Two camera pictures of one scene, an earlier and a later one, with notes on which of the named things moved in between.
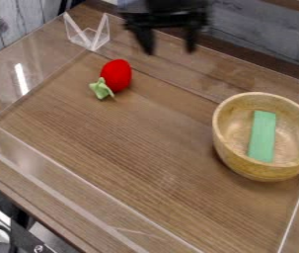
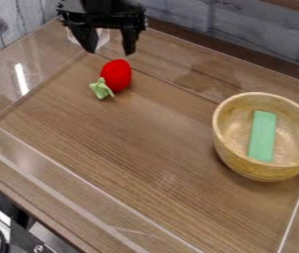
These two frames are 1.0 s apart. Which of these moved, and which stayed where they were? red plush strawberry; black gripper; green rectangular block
Moved: black gripper
Stayed: green rectangular block; red plush strawberry
